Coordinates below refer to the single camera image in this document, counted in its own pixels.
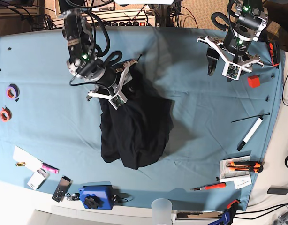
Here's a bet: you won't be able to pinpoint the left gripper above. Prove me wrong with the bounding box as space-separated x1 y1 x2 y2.
197 31 264 83

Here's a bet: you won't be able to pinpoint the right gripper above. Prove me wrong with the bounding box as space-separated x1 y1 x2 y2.
87 60 137 101

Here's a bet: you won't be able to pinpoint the black t-shirt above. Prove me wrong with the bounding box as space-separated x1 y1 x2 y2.
99 65 173 170

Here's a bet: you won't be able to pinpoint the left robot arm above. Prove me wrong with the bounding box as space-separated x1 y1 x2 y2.
197 0 268 82

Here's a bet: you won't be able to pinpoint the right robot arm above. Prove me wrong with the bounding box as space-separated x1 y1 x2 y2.
62 8 136 103

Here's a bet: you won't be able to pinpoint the red cube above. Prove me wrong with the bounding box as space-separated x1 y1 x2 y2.
248 75 261 88

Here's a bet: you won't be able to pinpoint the power strip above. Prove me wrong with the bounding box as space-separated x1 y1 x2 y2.
102 21 152 27

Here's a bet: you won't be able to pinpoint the orange black tool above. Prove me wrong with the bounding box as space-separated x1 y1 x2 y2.
268 41 280 66

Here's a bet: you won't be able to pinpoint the white marker pen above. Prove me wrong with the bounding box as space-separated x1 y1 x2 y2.
237 116 263 151

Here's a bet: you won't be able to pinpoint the blue table cloth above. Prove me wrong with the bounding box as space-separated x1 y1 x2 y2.
0 27 285 211

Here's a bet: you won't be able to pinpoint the orange utility knife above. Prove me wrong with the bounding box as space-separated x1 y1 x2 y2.
226 161 264 173

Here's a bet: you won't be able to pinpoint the purple tape roll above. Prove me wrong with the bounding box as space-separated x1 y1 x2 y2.
6 84 20 100

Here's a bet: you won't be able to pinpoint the white business card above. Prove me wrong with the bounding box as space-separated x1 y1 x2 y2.
234 176 252 190

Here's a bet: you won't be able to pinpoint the orange screwdriver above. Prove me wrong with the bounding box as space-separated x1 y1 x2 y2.
190 182 226 191

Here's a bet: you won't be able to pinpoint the pink marker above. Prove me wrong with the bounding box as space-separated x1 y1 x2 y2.
42 163 59 174

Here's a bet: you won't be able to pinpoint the black remote control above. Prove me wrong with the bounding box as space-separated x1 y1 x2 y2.
52 176 72 203

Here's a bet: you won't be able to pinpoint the blue plastic box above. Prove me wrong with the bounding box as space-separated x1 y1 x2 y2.
78 185 114 210

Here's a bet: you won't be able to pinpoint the red tape roll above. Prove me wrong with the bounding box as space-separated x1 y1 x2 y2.
0 107 12 122

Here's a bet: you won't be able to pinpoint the white paper sheet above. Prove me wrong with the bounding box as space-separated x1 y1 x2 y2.
13 146 42 172

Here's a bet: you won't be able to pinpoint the white card box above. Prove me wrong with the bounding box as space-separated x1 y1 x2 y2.
27 169 49 190

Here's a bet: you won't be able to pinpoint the brass battery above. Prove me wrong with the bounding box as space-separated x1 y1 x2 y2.
16 162 26 167

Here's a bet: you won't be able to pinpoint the frosted plastic cup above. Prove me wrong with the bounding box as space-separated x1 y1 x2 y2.
151 198 172 225

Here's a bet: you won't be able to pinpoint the blue orange clamp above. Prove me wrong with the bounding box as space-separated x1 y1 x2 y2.
208 199 240 225

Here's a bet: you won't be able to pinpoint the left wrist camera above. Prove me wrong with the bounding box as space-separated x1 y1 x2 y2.
222 62 242 80

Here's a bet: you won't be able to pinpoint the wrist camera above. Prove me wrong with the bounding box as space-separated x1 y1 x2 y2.
108 92 128 110
222 62 242 80

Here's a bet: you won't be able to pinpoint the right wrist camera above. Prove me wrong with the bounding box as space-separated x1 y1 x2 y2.
108 92 128 110

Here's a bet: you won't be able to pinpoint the black cable tie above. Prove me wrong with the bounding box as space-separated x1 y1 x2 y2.
231 112 270 123

